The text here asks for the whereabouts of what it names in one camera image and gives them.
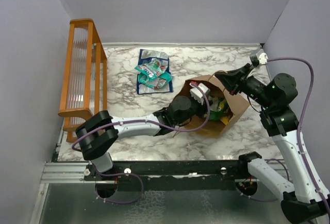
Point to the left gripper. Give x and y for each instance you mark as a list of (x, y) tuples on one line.
[(202, 108)]

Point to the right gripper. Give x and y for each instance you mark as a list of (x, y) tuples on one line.
[(234, 80)]

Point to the green yellow snack bag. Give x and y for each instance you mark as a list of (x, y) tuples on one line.
[(218, 107)]

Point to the brown paper bag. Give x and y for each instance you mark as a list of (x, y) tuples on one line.
[(237, 104)]

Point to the teal snack packet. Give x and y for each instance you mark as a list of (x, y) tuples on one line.
[(152, 69), (157, 83)]

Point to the blue snack bag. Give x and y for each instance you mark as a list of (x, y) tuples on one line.
[(147, 55), (142, 89)]

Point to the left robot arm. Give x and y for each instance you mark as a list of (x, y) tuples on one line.
[(101, 131)]

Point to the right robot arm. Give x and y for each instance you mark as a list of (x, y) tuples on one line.
[(304, 197)]

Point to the yellow snack packet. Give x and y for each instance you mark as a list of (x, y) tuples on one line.
[(225, 119)]

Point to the wooden dish rack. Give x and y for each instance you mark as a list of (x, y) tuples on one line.
[(84, 88)]

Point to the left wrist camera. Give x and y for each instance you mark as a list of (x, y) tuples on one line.
[(199, 92)]

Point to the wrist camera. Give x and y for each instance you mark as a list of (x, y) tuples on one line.
[(199, 92), (258, 58)]

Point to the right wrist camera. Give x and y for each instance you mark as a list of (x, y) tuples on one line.
[(258, 58)]

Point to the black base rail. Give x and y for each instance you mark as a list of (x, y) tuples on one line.
[(132, 176)]

